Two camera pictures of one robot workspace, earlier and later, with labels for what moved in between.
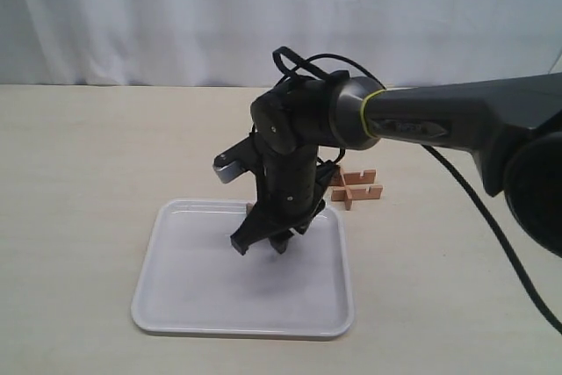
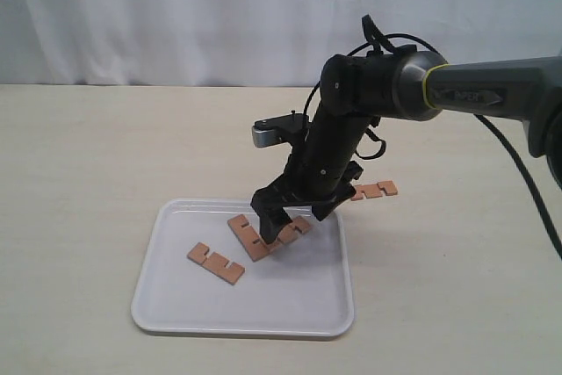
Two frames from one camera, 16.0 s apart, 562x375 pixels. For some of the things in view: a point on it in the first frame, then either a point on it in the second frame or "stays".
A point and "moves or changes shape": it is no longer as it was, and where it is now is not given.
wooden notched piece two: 359,192 moves or changes shape
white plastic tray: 187,277 stays
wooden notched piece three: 348,193 moves or changes shape
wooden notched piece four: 354,177 moves or changes shape
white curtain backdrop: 216,19 stays
